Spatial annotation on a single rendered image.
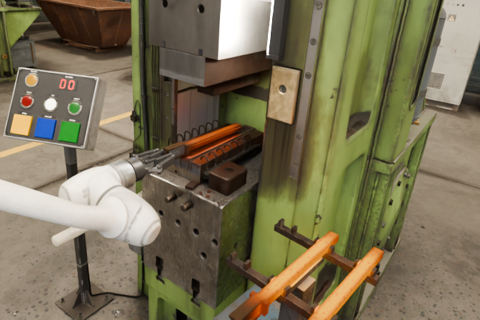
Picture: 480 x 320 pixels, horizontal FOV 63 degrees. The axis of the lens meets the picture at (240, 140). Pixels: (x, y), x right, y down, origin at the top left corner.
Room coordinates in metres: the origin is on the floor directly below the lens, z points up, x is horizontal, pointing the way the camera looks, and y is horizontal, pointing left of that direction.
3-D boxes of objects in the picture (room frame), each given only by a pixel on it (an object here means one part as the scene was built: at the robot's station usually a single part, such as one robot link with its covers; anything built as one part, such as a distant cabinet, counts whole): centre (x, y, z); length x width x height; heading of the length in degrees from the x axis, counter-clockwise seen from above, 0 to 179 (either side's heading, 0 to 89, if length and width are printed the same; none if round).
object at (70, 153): (1.50, 0.72, 0.54); 0.04 x 0.04 x 1.08; 57
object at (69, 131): (1.37, 0.65, 1.01); 0.07 x 0.05 x 0.07; 82
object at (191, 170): (1.44, 0.10, 0.96); 0.42 x 0.20 x 0.09; 147
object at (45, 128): (1.38, 0.74, 1.01); 0.07 x 0.05 x 0.07; 82
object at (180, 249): (1.42, 0.04, 0.69); 0.56 x 0.38 x 0.45; 147
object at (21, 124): (1.39, 0.84, 1.01); 0.07 x 0.05 x 0.07; 82
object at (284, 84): (1.20, -0.12, 1.27); 0.09 x 0.02 x 0.17; 57
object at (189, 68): (1.44, 0.10, 1.32); 0.42 x 0.20 x 0.10; 147
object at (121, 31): (7.83, 3.06, 0.42); 1.89 x 1.20 x 0.85; 59
